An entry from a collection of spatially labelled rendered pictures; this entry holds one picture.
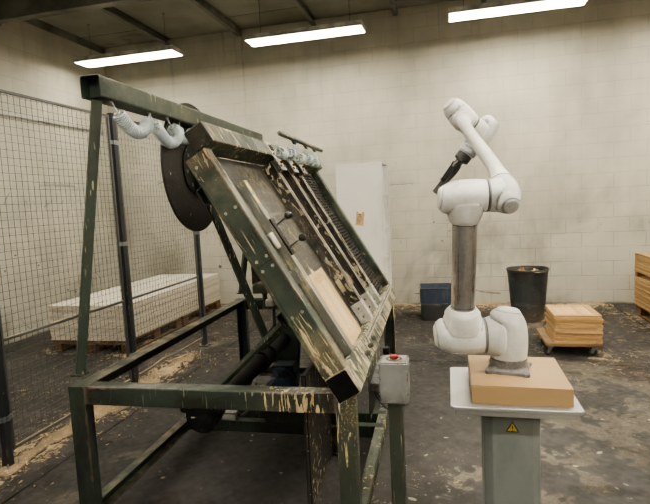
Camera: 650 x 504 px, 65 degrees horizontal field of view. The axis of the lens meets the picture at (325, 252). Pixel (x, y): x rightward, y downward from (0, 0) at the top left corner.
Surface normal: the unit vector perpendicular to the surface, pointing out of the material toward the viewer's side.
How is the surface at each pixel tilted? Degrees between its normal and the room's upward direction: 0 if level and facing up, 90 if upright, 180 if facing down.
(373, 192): 90
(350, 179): 90
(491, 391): 90
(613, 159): 90
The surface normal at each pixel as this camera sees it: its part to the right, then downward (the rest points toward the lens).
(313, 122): -0.23, 0.11
